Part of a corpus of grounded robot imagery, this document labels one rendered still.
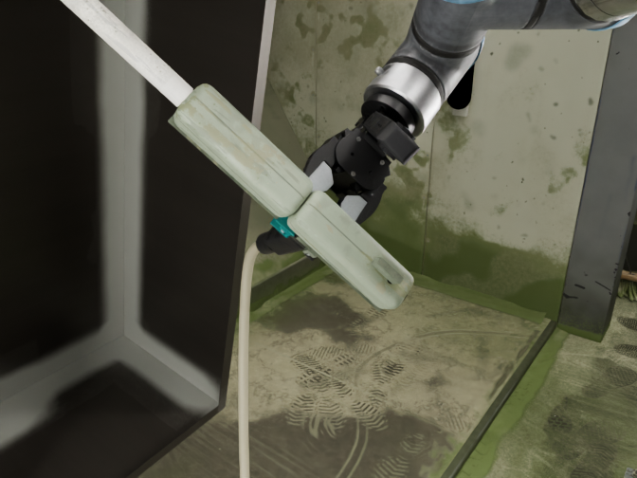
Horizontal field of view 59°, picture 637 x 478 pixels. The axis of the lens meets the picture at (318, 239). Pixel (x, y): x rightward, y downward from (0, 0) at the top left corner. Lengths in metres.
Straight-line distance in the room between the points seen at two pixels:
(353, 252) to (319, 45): 2.33
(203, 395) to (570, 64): 1.75
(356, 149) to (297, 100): 2.34
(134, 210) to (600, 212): 1.77
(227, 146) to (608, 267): 2.11
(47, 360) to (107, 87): 0.62
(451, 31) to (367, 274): 0.29
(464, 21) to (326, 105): 2.23
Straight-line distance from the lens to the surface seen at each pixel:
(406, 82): 0.71
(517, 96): 2.45
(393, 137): 0.60
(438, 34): 0.71
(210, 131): 0.56
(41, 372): 1.44
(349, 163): 0.66
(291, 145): 2.98
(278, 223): 0.63
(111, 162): 1.27
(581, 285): 2.57
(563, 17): 0.73
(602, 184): 2.42
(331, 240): 0.58
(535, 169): 2.47
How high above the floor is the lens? 1.32
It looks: 23 degrees down
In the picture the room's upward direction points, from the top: straight up
